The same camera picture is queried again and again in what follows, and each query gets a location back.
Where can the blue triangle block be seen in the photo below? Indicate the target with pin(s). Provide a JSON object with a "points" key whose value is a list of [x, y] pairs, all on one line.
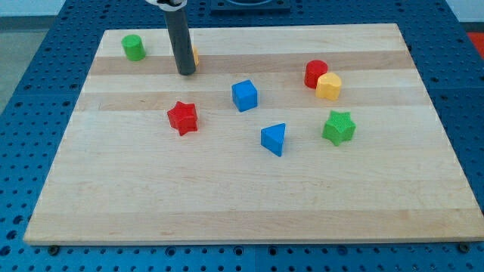
{"points": [[272, 138]]}

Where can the blue cube block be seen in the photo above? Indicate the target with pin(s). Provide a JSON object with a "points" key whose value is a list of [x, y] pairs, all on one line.
{"points": [[244, 95]]}

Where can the red star block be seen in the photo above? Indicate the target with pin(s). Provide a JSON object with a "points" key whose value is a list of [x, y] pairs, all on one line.
{"points": [[183, 118]]}

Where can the light wooden board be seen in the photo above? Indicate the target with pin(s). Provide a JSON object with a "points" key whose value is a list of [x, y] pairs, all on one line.
{"points": [[123, 176]]}

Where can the yellow block behind rod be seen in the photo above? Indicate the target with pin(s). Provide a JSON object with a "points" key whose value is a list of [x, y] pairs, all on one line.
{"points": [[195, 55]]}

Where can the green star block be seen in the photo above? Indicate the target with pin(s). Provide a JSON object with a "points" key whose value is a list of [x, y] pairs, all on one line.
{"points": [[338, 128]]}

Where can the red cylinder block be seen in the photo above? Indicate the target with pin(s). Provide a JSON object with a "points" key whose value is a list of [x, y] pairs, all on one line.
{"points": [[314, 69]]}

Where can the yellow heart block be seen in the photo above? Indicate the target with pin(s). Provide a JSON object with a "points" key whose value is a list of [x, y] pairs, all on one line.
{"points": [[328, 86]]}

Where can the green cylinder block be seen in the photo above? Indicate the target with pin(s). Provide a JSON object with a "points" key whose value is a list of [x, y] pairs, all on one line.
{"points": [[133, 47]]}

